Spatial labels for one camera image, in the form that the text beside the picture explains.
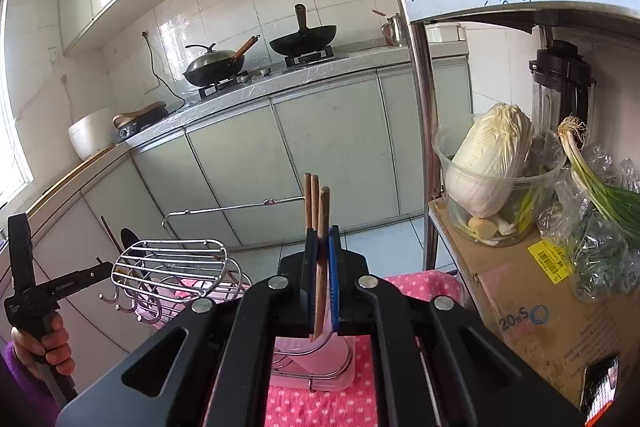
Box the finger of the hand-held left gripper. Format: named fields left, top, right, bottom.
left=92, top=258, right=115, bottom=282

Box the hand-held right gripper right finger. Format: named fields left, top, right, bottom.
left=327, top=226, right=587, bottom=427

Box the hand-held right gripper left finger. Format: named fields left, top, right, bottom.
left=55, top=227, right=321, bottom=427

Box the metal wire utensil rack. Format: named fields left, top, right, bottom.
left=98, top=197, right=353, bottom=392

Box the pink plastic cup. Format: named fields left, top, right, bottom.
left=272, top=302, right=352, bottom=383

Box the person's left hand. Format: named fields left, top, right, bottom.
left=11, top=311, right=74, bottom=376

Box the black spatula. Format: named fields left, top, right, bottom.
left=120, top=227, right=147, bottom=270

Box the pink polka-dot printed blanket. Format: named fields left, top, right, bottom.
left=262, top=271, right=461, bottom=427

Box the window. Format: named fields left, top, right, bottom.
left=0, top=0, right=33, bottom=202

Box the white rice cooker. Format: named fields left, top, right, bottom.
left=68, top=107, right=118, bottom=161

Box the black electric cooker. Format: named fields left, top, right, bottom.
left=112, top=101, right=169, bottom=142

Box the ginger piece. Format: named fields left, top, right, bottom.
left=467, top=216, right=498, bottom=242

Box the brown cardboard box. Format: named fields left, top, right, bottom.
left=427, top=199, right=640, bottom=413

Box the napa cabbage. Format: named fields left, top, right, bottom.
left=445, top=103, right=536, bottom=218

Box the gas stove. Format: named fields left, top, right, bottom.
left=197, top=47, right=348, bottom=100

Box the clear plastic bowl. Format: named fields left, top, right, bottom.
left=432, top=125, right=568, bottom=248

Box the black open wok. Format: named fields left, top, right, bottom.
left=269, top=4, right=338, bottom=56

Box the stainless steel kettle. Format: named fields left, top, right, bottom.
left=381, top=13, right=407, bottom=48

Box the plastic bag of greens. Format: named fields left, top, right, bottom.
left=540, top=144, right=640, bottom=303

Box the green onion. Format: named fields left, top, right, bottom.
left=557, top=116, right=640, bottom=238

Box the white plastic container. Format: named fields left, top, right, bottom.
left=426, top=22, right=469, bottom=44

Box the red black mesh object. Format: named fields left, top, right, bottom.
left=579, top=351, right=621, bottom=414

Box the black blender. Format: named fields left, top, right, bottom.
left=529, top=24, right=597, bottom=142

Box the stainless steel shelf frame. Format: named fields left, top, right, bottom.
left=365, top=0, right=640, bottom=273

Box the black power cable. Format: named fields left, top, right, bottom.
left=141, top=32, right=187, bottom=110

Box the lidded wok with wooden handle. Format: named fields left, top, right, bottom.
left=182, top=35, right=262, bottom=88

